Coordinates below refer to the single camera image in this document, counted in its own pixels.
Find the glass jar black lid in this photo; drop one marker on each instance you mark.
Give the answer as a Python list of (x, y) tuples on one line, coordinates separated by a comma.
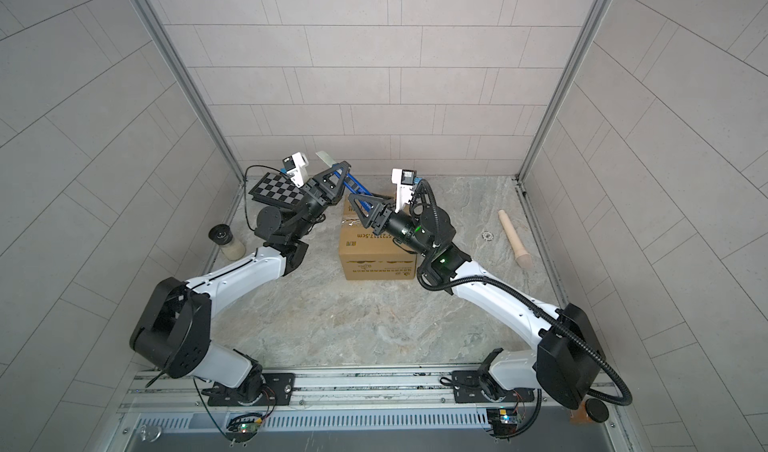
[(230, 246)]

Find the wooden rolling pin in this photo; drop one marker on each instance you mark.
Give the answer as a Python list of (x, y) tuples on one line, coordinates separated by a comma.
[(521, 255)]

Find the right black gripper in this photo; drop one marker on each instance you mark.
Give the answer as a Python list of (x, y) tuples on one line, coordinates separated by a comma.
[(372, 200)]

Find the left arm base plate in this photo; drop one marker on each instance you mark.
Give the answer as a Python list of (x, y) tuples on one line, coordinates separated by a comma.
[(270, 389)]

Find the corner aluminium post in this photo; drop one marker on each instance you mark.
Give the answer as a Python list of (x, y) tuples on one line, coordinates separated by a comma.
[(584, 40), (170, 56)]

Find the aluminium front rail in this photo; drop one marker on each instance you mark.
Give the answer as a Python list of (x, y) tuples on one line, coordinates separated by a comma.
[(352, 409)]

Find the green circuit board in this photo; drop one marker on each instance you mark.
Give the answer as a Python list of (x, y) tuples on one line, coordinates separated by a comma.
[(243, 428), (503, 422)]

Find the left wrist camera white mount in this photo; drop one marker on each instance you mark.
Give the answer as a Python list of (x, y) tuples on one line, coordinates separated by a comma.
[(295, 167)]

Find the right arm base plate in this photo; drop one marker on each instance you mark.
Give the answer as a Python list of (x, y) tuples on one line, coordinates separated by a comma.
[(474, 387)]

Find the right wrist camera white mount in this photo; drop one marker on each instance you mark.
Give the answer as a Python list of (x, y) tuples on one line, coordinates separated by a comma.
[(404, 179)]

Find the left corner aluminium post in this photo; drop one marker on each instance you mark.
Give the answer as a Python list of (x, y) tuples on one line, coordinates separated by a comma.
[(170, 56)]

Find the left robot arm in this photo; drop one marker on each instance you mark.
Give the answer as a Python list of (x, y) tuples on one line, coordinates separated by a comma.
[(174, 330)]

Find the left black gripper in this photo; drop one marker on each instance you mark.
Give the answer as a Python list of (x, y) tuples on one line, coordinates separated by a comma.
[(317, 197)]

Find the left green circuit board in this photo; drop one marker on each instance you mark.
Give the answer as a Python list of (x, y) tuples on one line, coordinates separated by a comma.
[(243, 428)]

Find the blue utility knife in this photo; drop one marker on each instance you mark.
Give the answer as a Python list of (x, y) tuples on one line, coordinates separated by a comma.
[(352, 185)]

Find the brown jar black lid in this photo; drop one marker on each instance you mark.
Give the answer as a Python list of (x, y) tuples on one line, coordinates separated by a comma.
[(591, 411)]

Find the metal ring hook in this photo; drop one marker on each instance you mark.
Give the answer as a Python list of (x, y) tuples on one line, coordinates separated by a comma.
[(149, 433)]

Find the right corner aluminium post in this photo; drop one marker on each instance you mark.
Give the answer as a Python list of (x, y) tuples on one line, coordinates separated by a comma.
[(584, 40)]

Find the black white chessboard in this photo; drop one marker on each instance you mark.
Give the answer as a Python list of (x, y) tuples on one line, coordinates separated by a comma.
[(277, 190)]

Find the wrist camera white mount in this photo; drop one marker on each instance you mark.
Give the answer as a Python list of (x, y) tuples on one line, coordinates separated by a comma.
[(295, 167), (404, 179)]

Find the brown cardboard express box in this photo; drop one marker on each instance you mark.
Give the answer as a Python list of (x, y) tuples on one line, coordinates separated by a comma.
[(365, 256)]

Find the right green circuit board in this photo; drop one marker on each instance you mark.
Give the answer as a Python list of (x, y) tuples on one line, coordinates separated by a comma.
[(503, 422)]

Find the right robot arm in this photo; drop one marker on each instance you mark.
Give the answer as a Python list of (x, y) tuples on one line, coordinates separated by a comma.
[(564, 353)]

